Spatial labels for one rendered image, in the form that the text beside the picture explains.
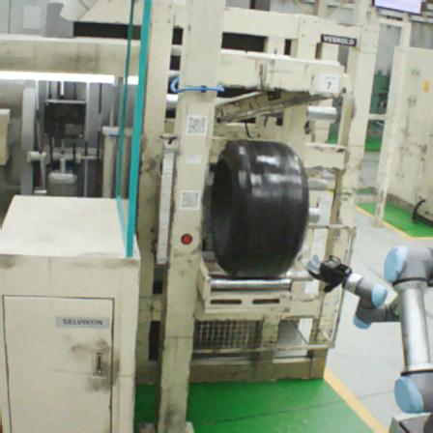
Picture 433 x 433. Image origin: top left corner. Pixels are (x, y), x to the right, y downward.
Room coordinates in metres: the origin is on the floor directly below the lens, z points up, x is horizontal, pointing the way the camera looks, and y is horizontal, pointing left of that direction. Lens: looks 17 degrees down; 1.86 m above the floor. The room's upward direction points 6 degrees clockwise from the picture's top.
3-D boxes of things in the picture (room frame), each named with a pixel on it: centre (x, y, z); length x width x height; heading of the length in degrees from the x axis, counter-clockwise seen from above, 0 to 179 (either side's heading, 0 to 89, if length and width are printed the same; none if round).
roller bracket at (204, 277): (2.36, 0.03, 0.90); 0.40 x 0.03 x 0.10; 13
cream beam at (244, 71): (2.71, -0.20, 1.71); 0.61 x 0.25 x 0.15; 103
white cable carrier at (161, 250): (2.27, 0.18, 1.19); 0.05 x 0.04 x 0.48; 13
